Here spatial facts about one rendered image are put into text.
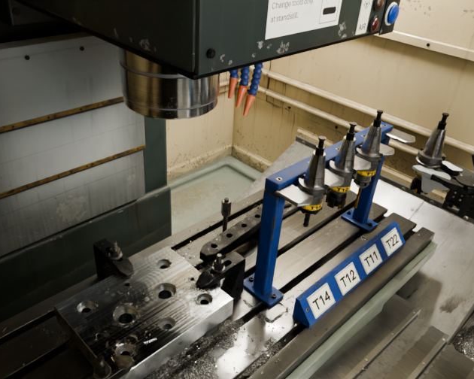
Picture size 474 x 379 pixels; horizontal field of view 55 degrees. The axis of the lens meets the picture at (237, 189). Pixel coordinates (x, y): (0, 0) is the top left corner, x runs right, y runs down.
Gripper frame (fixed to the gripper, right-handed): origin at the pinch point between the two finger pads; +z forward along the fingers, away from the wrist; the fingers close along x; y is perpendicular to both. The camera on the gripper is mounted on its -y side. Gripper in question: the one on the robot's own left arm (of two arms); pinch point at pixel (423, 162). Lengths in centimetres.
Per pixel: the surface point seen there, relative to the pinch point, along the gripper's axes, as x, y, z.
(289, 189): -38.4, -1.2, 11.5
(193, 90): -61, -25, 17
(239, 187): 28, 63, 84
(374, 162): -12.3, -1.0, 7.0
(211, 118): 28, 37, 106
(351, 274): -19.9, 26.0, 0.9
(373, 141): -12.6, -5.8, 8.4
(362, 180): -12.7, 4.7, 8.4
